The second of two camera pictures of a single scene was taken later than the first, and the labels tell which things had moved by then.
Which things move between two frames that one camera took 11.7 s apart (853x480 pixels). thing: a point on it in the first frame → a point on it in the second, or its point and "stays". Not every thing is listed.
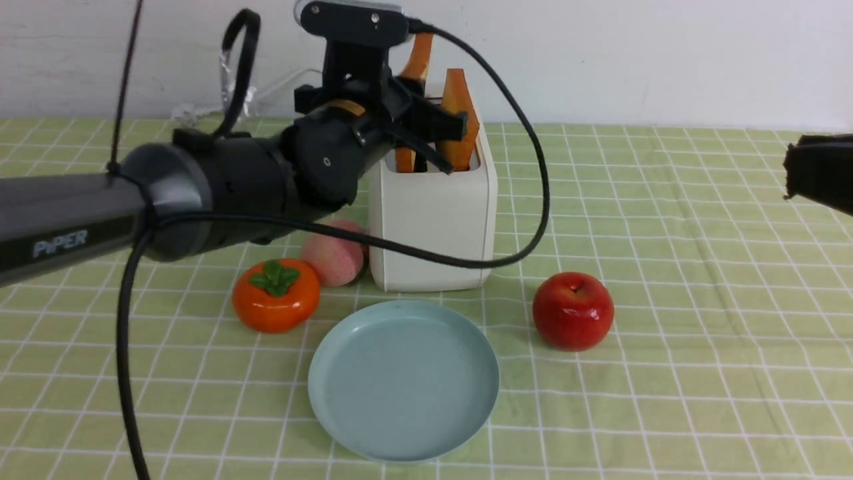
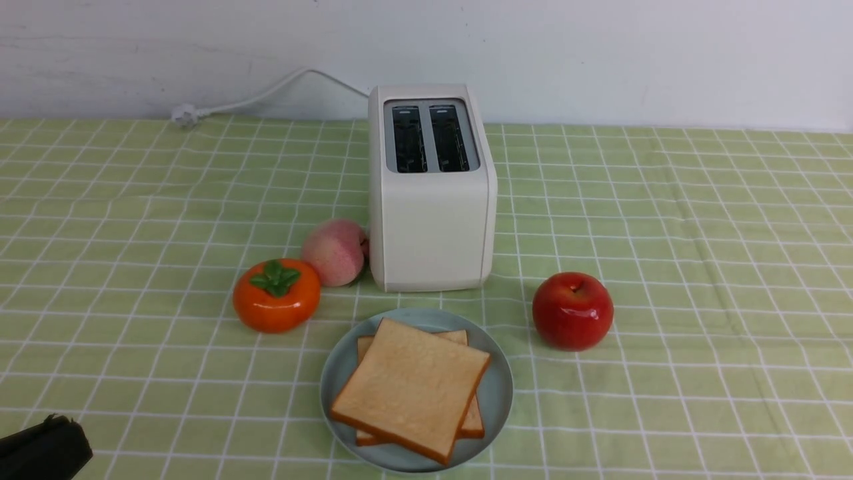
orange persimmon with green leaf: (275, 295) stays
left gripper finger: (437, 123) → (56, 449)
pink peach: (338, 260) stays
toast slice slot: (456, 97) → (413, 388)
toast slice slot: (415, 66) → (473, 426)
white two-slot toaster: (454, 216) stays
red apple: (572, 311) stays
